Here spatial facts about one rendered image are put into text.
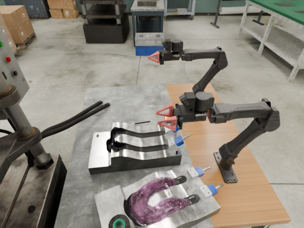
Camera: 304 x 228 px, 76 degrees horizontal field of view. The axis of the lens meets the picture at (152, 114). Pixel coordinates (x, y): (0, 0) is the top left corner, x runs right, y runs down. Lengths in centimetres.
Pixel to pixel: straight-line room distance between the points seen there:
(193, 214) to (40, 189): 78
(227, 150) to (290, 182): 142
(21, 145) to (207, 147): 100
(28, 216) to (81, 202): 24
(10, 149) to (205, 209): 92
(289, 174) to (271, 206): 133
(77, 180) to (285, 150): 224
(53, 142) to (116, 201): 178
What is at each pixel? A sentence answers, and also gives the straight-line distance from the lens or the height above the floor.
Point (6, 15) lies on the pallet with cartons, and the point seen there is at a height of 72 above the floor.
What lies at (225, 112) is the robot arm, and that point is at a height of 123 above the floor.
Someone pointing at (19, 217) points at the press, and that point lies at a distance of 119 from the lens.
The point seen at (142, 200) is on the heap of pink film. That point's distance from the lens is 94.
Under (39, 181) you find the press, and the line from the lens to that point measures 125.
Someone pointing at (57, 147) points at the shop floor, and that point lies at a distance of 251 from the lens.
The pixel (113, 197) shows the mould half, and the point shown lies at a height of 91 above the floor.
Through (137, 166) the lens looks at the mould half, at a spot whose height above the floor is 83.
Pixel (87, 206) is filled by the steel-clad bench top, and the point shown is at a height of 80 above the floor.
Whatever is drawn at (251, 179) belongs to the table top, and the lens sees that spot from 122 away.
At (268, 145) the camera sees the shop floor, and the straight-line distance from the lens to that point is 265.
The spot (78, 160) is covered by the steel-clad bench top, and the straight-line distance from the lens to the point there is 123.
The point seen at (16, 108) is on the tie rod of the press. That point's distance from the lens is 103.
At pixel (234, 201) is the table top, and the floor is 80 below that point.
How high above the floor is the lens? 173
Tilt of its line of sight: 40 degrees down
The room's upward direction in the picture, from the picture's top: straight up
